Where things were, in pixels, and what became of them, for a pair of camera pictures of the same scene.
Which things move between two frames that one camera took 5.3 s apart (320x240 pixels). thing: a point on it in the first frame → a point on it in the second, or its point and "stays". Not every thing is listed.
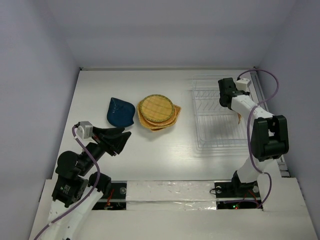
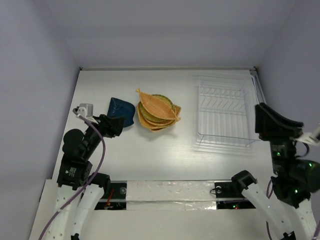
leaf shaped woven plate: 239,117 → 157,107
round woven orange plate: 161,123 stays
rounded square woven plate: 149,125 stays
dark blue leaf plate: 120,113 stays
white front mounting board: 185,209 stays
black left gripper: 117,142 → 112,126
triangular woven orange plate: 177,109 stays
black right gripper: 225,88 → 279,135
